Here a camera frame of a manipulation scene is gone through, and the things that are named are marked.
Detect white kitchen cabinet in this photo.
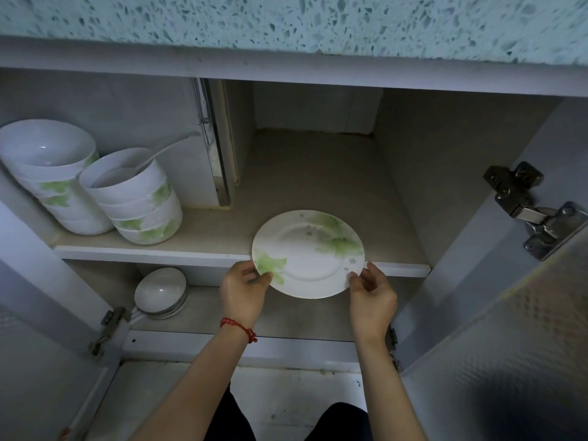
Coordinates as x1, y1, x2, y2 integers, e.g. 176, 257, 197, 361
0, 36, 588, 375

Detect person's right hand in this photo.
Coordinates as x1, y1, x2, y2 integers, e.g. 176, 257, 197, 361
349, 262, 399, 341

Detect large silver door hinge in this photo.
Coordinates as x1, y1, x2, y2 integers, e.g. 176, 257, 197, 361
483, 161, 588, 262

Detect white soup ladle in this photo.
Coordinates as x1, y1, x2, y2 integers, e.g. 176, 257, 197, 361
91, 131, 203, 189

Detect person's leg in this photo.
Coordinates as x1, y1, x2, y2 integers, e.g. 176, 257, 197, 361
304, 402, 373, 441
204, 385, 256, 441

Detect person's left leg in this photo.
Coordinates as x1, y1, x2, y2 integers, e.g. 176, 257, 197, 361
204, 385, 256, 441

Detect patterned white cabinet door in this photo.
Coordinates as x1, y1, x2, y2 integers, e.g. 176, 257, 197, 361
390, 97, 588, 441

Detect stacks of white leaf-print bowls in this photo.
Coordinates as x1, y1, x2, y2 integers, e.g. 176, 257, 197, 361
0, 119, 183, 246

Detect person's right forearm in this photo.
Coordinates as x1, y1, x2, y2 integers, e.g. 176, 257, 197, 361
355, 334, 429, 441

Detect white plate with green leaves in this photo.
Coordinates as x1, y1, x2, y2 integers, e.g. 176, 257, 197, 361
251, 209, 366, 300

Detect metal cabinet divider rail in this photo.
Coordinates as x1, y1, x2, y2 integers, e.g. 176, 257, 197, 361
191, 78, 231, 207

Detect plain white bowl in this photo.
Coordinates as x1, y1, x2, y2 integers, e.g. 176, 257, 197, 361
134, 267, 188, 314
146, 294, 189, 320

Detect plain white cabinet door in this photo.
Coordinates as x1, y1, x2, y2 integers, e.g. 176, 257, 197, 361
0, 170, 135, 441

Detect red string bracelet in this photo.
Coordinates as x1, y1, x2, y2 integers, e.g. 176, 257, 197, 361
220, 318, 258, 344

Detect dull metal door hinge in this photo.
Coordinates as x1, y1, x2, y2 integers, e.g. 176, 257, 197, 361
89, 307, 127, 357

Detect person's left hand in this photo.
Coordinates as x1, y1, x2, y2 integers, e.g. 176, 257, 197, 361
219, 260, 274, 330

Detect person's left forearm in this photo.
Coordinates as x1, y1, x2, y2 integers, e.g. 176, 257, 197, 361
128, 318, 257, 441

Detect person's right leg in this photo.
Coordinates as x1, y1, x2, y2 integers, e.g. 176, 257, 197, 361
304, 402, 373, 441

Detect white cabinet shelf board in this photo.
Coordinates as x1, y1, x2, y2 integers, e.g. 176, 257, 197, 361
53, 127, 432, 279

